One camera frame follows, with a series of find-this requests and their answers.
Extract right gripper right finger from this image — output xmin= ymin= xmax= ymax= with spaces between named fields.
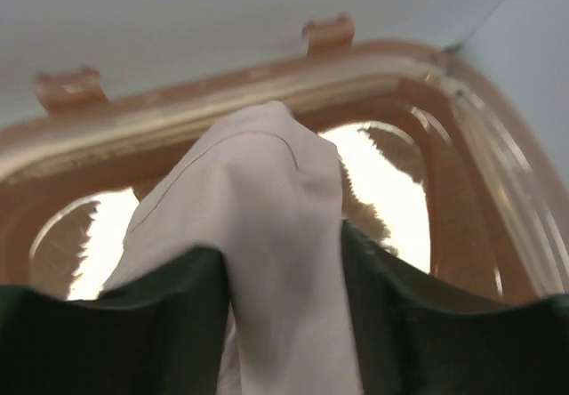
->
xmin=341 ymin=222 xmax=568 ymax=394

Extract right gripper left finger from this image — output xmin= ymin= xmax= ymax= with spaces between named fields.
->
xmin=1 ymin=247 xmax=229 ymax=394

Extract pink tank top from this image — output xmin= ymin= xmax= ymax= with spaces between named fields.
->
xmin=105 ymin=101 xmax=362 ymax=394

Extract pink transparent plastic bin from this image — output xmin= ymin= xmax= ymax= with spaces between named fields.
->
xmin=1 ymin=14 xmax=568 ymax=302

